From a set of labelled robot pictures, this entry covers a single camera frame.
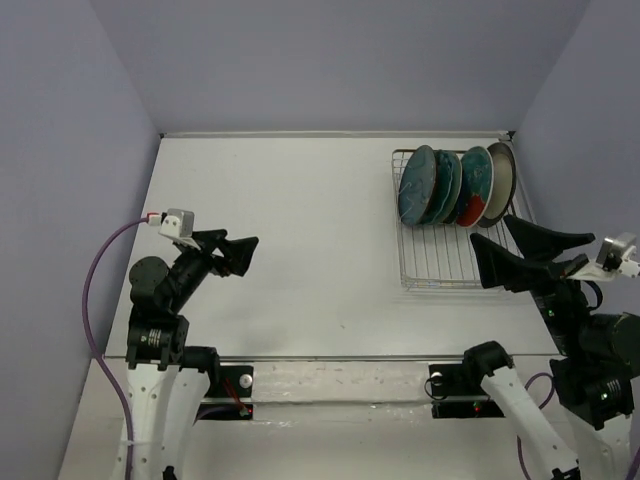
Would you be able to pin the teal scalloped plate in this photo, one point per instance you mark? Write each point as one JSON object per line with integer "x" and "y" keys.
{"x": 448, "y": 186}

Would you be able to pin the red and teal plate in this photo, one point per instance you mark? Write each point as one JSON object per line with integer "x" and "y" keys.
{"x": 478, "y": 173}

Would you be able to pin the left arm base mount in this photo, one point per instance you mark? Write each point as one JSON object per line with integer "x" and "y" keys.
{"x": 231, "y": 398}

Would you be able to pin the light green flower plate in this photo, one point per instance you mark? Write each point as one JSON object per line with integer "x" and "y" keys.
{"x": 458, "y": 203}

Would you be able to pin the grey cream plate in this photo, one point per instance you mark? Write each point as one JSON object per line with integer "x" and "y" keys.
{"x": 504, "y": 186}

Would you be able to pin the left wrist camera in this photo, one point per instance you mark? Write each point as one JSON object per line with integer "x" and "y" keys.
{"x": 175, "y": 225}

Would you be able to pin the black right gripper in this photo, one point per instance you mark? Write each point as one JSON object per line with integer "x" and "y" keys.
{"x": 534, "y": 241}

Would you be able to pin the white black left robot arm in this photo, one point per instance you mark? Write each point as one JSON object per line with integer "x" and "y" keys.
{"x": 166, "y": 378}

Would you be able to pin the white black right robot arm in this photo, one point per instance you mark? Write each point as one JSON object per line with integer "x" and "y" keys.
{"x": 599, "y": 352}

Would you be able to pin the dark teal blossom plate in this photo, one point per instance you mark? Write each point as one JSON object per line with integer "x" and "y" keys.
{"x": 417, "y": 185}

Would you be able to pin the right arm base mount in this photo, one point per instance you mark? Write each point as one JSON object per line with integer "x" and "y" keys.
{"x": 454, "y": 396}

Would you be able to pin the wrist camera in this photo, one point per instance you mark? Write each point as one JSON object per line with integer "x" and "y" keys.
{"x": 175, "y": 225}
{"x": 615, "y": 258}

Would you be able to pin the metal wire dish rack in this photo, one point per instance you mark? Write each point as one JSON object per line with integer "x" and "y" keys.
{"x": 440, "y": 255}

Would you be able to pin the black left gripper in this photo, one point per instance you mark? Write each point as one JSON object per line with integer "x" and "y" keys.
{"x": 237, "y": 252}

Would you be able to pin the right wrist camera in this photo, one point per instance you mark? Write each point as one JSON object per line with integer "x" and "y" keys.
{"x": 615, "y": 258}

